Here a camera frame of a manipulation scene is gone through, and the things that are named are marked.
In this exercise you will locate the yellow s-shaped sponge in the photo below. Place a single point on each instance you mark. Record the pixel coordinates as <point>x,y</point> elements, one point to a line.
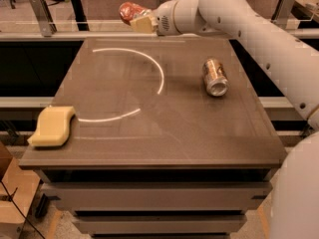
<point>53,127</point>

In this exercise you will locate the wooden box at left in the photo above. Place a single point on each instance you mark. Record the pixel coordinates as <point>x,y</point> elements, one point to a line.
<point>17,191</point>

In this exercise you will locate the red coke can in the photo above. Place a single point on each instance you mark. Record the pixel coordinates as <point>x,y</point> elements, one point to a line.
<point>127,11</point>

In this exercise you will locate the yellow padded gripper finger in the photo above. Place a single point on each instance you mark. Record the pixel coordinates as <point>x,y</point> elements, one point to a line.
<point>142,11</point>
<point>145,24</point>

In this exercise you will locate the right metal rail bracket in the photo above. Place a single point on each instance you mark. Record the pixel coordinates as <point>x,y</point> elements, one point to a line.
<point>282,12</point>

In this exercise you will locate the grey drawer cabinet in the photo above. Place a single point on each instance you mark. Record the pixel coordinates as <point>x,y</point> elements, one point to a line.
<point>158,210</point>

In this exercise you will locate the silver brown soda can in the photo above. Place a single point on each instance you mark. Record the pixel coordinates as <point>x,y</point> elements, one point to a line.
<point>214,77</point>

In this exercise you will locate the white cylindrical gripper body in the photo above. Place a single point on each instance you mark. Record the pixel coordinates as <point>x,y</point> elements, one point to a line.
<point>164,18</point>

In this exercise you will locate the left metal rail bracket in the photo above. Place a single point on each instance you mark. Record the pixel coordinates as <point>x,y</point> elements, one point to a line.
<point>42,17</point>

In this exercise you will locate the metal guard rail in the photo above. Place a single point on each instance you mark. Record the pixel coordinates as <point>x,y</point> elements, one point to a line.
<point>27,30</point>

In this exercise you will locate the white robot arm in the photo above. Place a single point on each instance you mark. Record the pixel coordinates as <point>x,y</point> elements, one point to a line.
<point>291,65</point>

